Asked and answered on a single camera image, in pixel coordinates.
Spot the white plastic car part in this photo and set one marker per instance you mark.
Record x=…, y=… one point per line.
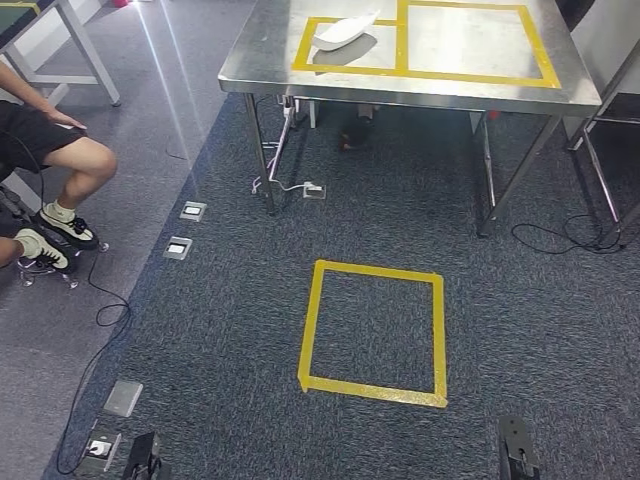
x=345, y=33

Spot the stainless steel workbench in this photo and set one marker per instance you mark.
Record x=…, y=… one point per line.
x=260, y=66

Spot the small yellow tape rectangle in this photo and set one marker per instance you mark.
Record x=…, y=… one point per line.
x=300, y=46

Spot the steel floor cover plate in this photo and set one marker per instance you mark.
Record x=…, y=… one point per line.
x=123, y=398

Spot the large yellow tape rectangle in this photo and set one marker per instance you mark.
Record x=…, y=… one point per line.
x=540, y=53

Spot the chrome base stool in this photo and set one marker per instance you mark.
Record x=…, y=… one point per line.
x=60, y=275

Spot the white desk green top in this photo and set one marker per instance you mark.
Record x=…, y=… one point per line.
x=84, y=46

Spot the stainless steel table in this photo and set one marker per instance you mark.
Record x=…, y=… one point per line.
x=600, y=40

